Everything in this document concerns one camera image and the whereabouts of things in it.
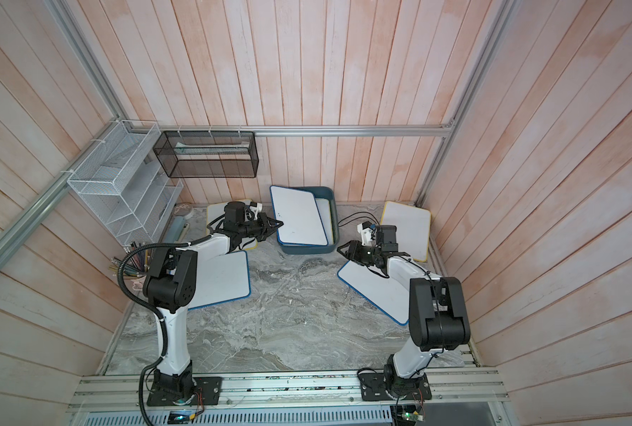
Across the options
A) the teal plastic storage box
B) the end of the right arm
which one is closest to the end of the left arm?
the teal plastic storage box

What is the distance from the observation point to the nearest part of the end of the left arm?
32.2 inches

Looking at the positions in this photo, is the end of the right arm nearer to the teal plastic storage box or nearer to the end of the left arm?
the teal plastic storage box

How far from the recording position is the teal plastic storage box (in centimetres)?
103

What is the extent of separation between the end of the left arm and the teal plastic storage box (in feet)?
0.22

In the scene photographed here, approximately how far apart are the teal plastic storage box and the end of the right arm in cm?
9

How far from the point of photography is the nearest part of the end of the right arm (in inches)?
28.2
